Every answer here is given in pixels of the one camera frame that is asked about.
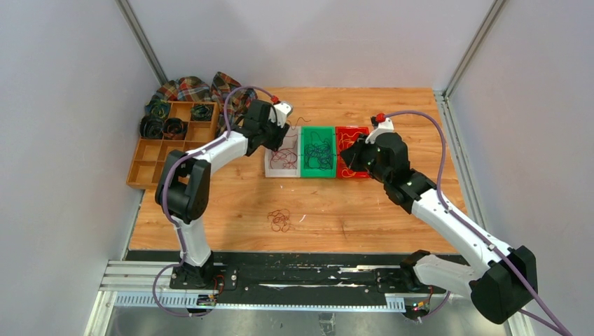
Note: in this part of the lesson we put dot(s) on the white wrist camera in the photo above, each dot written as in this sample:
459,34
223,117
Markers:
382,124
280,111

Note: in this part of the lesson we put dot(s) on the plaid cloth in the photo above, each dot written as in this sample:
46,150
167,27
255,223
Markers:
194,89

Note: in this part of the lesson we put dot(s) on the wooden compartment tray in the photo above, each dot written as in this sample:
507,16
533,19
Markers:
150,155

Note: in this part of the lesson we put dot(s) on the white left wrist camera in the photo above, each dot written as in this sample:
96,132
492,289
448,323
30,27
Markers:
280,111

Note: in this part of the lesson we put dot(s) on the green plastic bin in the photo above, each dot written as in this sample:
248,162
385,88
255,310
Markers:
318,152

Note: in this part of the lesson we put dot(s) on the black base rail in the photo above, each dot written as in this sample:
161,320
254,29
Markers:
310,282

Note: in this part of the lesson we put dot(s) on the red plastic bin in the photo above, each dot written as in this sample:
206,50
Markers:
345,137

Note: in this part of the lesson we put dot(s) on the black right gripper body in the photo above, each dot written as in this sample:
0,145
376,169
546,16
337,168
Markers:
363,157

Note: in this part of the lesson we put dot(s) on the white plastic bin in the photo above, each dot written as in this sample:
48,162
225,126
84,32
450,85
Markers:
286,162

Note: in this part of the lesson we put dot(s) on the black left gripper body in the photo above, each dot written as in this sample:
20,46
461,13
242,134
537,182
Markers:
273,134

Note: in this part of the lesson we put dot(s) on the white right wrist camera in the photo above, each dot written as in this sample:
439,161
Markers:
382,124

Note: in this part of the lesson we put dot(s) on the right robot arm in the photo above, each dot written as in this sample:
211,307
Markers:
455,222

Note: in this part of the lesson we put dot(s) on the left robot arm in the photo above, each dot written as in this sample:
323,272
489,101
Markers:
184,186

